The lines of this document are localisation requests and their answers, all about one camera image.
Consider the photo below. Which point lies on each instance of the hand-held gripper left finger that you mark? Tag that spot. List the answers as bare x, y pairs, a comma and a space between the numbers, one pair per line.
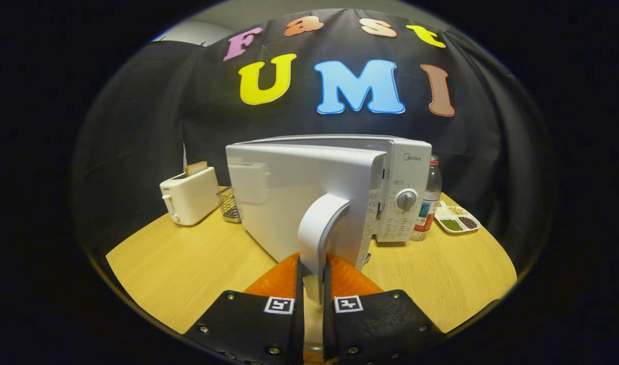
299, 314

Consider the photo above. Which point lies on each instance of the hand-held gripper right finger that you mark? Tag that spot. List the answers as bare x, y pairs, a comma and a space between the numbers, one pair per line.
327, 314

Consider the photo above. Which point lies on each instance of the white microwave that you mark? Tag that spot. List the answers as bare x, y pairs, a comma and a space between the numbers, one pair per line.
289, 203

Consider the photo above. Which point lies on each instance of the clear plastic water bottle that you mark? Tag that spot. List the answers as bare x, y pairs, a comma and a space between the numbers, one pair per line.
428, 203

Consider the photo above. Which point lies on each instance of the white toaster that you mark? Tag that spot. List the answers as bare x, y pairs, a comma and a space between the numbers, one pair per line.
190, 197

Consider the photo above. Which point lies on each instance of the white divided snack tray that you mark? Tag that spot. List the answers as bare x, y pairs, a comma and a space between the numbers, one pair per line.
456, 219

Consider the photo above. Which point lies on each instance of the toast slice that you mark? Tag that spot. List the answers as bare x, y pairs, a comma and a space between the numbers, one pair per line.
196, 168

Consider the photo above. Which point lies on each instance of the black backdrop cloth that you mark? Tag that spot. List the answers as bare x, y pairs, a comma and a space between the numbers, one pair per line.
137, 126

